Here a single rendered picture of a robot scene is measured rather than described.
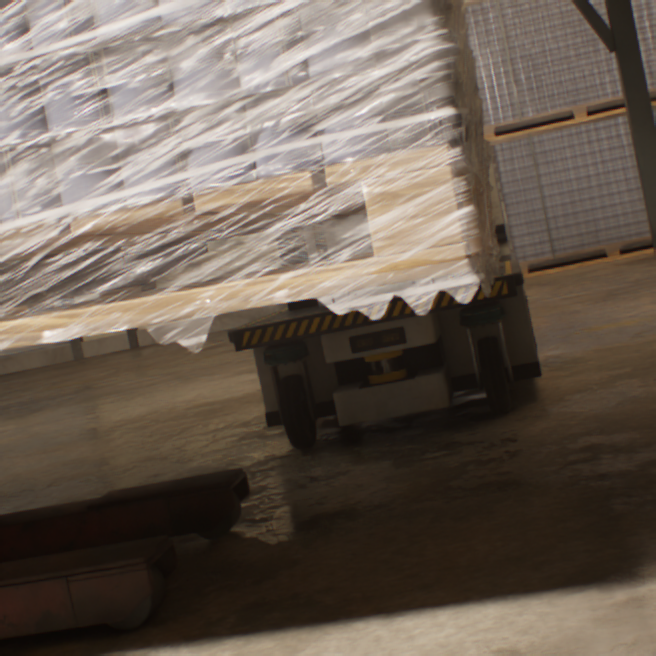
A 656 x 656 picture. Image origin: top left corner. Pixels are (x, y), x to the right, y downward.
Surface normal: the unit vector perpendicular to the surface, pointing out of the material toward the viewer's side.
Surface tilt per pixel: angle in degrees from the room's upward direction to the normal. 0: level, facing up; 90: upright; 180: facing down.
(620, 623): 0
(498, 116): 89
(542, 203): 89
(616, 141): 89
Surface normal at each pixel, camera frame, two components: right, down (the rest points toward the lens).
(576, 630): -0.21, -0.98
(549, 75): -0.20, 0.07
